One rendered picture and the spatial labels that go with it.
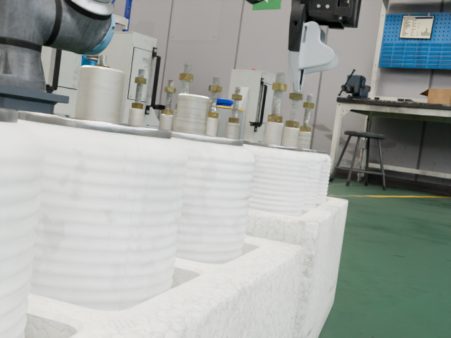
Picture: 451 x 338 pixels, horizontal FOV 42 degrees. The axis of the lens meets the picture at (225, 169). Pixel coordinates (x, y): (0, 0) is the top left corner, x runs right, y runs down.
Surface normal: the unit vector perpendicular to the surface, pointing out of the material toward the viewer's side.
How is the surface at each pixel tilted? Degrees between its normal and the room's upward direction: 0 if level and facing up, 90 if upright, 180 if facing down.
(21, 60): 72
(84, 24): 126
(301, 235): 90
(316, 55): 91
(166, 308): 0
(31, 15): 92
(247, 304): 90
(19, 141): 57
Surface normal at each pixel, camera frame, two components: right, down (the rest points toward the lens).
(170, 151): 0.81, -0.41
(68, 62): 0.77, 0.14
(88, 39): 0.49, 0.68
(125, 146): 0.47, -0.44
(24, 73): 0.70, -0.18
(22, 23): 0.54, 0.11
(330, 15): -0.33, 0.00
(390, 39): -0.62, -0.04
